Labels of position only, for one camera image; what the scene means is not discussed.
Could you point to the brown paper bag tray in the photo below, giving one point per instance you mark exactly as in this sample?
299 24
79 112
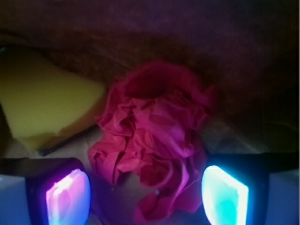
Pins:
249 48

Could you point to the yellow green sponge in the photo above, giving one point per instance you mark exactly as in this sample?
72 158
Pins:
45 105

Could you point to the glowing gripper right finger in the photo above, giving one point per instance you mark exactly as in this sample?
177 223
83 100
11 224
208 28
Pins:
252 189

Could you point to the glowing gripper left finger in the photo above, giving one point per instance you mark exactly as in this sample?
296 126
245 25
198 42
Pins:
44 191

